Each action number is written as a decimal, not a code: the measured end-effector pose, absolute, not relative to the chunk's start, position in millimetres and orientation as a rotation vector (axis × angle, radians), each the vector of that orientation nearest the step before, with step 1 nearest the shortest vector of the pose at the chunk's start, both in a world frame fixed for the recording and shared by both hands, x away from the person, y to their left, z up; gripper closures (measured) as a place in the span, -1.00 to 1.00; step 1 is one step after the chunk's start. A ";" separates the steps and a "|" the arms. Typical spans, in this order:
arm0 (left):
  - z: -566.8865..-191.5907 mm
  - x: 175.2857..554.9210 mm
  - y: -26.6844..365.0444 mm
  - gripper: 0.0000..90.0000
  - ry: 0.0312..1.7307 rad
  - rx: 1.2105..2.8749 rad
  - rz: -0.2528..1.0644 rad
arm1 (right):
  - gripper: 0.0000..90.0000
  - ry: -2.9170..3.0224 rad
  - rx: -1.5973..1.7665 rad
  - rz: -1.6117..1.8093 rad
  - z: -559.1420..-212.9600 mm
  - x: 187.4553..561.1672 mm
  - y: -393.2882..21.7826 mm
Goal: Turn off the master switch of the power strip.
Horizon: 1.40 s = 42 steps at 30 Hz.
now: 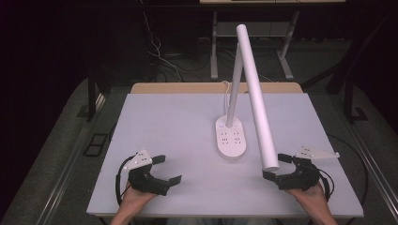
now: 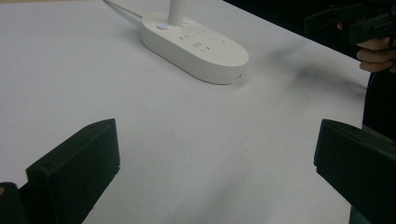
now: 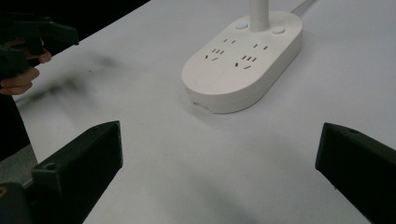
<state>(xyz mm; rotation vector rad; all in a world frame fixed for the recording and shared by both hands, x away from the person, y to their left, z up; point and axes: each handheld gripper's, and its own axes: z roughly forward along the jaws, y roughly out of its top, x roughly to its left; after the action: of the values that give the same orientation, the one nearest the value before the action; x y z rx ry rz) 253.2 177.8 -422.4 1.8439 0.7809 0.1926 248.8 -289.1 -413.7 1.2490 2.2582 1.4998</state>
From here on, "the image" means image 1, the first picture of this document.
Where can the grey metal desk frame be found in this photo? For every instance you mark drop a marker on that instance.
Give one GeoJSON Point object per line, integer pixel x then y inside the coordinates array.
{"type": "Point", "coordinates": [255, 28]}

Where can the white desk lamp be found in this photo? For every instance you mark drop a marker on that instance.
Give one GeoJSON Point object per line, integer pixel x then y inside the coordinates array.
{"type": "Point", "coordinates": [255, 93]}

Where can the metal floor rail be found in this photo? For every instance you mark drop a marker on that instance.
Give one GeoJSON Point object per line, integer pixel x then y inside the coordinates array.
{"type": "Point", "coordinates": [75, 156]}
{"type": "Point", "coordinates": [372, 162]}

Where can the wooden table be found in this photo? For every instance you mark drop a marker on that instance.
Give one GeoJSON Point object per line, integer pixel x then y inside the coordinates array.
{"type": "Point", "coordinates": [187, 87]}

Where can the person's left hand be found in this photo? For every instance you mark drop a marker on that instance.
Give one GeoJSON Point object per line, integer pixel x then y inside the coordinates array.
{"type": "Point", "coordinates": [134, 200]}

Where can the black metal stand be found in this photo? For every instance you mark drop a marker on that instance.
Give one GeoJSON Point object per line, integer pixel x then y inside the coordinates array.
{"type": "Point", "coordinates": [352, 103]}
{"type": "Point", "coordinates": [91, 97]}

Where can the white table cover board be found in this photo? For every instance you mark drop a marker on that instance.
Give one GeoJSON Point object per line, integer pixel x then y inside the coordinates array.
{"type": "Point", "coordinates": [175, 131]}

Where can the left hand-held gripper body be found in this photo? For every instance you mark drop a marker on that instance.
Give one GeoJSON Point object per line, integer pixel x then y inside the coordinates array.
{"type": "Point", "coordinates": [147, 182]}

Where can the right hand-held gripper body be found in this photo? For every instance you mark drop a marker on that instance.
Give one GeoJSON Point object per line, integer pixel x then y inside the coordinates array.
{"type": "Point", "coordinates": [302, 179]}

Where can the person's right hand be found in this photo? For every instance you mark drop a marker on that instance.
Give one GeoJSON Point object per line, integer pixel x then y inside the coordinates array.
{"type": "Point", "coordinates": [313, 198]}

